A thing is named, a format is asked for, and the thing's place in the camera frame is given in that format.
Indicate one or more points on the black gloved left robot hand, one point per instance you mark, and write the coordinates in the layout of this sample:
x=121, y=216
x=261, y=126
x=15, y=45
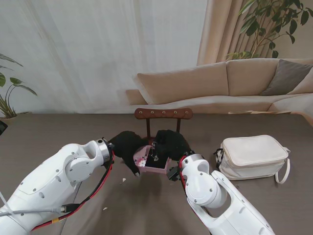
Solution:
x=124, y=144

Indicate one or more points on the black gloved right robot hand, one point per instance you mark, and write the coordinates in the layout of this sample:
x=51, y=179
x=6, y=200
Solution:
x=173, y=143

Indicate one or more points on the pink floral jewelry box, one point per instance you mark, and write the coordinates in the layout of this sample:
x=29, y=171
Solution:
x=156, y=169

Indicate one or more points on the cream white zipper bag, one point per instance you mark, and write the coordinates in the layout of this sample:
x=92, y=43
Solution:
x=254, y=149

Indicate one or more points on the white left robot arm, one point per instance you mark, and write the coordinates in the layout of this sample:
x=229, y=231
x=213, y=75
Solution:
x=49, y=186

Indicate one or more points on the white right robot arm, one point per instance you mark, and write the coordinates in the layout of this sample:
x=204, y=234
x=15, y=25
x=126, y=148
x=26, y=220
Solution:
x=215, y=195

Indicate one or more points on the white paper scrap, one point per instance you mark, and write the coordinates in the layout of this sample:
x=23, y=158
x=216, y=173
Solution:
x=123, y=180
x=105, y=209

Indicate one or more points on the beige sofa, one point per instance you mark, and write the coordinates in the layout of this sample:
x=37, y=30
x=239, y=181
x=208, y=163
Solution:
x=183, y=83

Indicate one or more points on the white sheer curtain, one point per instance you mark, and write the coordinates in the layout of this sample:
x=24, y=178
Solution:
x=97, y=54

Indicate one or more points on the beige pleated curtain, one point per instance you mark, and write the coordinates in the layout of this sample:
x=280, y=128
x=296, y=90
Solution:
x=220, y=36

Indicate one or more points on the black flat device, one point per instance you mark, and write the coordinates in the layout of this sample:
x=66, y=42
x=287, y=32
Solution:
x=2, y=127

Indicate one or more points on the broad-leaf green houseplant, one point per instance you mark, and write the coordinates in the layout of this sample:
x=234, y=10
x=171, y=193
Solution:
x=15, y=82

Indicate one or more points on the grey sofa cushion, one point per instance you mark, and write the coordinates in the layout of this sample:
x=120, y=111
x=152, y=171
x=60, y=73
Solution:
x=286, y=78

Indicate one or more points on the white zip tie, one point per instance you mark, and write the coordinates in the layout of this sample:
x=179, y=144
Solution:
x=3, y=200

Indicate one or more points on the tall dark-leaf houseplant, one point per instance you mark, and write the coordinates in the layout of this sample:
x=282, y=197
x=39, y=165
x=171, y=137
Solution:
x=254, y=25

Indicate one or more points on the beige sofa cushion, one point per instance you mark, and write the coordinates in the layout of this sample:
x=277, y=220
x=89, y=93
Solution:
x=305, y=85

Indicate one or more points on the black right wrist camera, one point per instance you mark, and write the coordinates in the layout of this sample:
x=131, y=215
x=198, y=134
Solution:
x=173, y=174

